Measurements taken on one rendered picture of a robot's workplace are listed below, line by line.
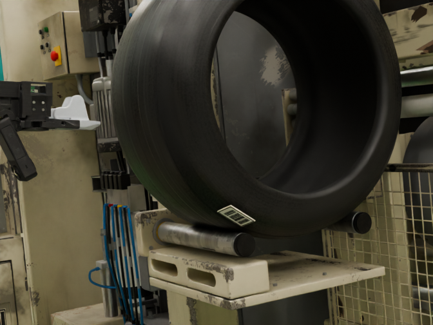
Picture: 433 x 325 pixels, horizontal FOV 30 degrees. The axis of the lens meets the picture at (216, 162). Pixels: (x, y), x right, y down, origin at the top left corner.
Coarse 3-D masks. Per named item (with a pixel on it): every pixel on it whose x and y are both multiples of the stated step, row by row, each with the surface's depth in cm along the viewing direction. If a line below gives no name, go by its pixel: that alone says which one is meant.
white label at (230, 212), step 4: (224, 208) 146; (228, 208) 145; (232, 208) 145; (236, 208) 145; (220, 212) 147; (224, 212) 147; (228, 212) 146; (232, 212) 146; (236, 212) 146; (240, 212) 145; (224, 216) 148; (228, 216) 148; (232, 216) 147; (236, 216) 147; (240, 216) 146; (244, 216) 146; (248, 216) 146; (232, 220) 148; (236, 220) 148; (240, 220) 148; (244, 220) 147; (248, 220) 147; (252, 220) 147; (240, 224) 149; (244, 224) 149
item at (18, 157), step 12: (0, 120) 135; (0, 132) 135; (12, 132) 135; (0, 144) 138; (12, 144) 135; (12, 156) 136; (24, 156) 136; (12, 168) 138; (24, 168) 136; (24, 180) 137
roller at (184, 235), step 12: (168, 228) 173; (180, 228) 169; (192, 228) 165; (204, 228) 161; (168, 240) 174; (180, 240) 168; (192, 240) 163; (204, 240) 158; (216, 240) 154; (228, 240) 151; (240, 240) 148; (252, 240) 150; (228, 252) 152; (240, 252) 148; (252, 252) 150
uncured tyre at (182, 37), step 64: (192, 0) 143; (256, 0) 179; (320, 0) 175; (128, 64) 152; (192, 64) 141; (320, 64) 186; (384, 64) 161; (128, 128) 154; (192, 128) 141; (320, 128) 187; (384, 128) 161; (192, 192) 146; (256, 192) 147; (320, 192) 154
